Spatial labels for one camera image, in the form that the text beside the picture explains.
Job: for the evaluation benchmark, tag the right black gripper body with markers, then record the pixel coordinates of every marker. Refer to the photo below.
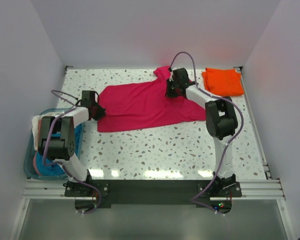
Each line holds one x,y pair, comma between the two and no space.
171,90

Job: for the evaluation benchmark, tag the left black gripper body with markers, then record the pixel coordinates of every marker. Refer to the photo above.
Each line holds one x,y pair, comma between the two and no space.
94,103

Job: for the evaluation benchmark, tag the magenta t shirt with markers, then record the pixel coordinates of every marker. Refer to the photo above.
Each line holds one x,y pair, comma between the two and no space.
144,105

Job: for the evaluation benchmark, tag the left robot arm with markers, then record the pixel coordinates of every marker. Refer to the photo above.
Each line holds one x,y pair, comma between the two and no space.
57,139

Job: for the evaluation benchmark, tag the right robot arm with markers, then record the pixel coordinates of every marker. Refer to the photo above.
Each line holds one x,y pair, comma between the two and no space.
221,119

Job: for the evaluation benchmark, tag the folded orange t shirt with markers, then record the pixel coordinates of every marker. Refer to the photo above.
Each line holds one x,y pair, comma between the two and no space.
223,82

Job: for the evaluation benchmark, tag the salmon pink t shirt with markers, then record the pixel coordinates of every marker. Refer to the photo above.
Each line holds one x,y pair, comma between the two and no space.
36,153

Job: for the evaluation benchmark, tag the white t shirt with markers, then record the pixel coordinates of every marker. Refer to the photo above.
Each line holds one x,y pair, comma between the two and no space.
34,122

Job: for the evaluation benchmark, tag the teal plastic basket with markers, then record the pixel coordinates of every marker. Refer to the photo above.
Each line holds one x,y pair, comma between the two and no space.
54,172

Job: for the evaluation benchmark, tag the aluminium frame rail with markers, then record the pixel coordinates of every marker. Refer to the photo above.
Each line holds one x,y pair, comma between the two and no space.
268,189

